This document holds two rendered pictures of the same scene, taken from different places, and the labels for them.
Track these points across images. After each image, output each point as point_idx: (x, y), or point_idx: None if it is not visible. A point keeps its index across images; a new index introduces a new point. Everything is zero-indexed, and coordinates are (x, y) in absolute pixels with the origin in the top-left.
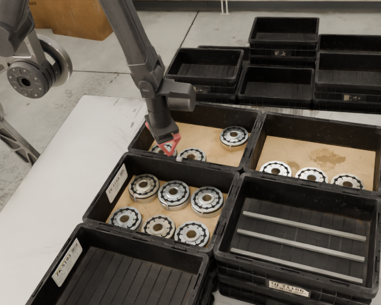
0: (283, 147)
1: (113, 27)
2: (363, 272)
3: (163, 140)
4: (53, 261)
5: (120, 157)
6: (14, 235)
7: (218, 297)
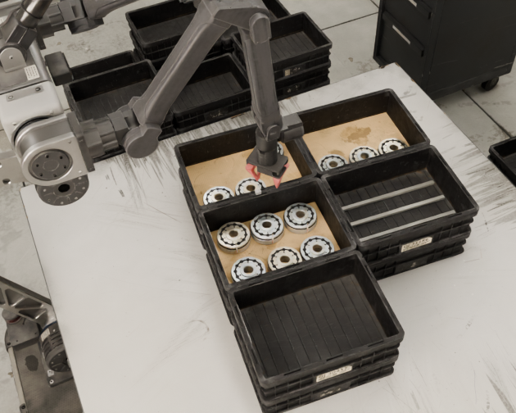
0: (314, 142)
1: (258, 88)
2: (449, 206)
3: (281, 173)
4: (242, 330)
5: (144, 231)
6: (113, 364)
7: None
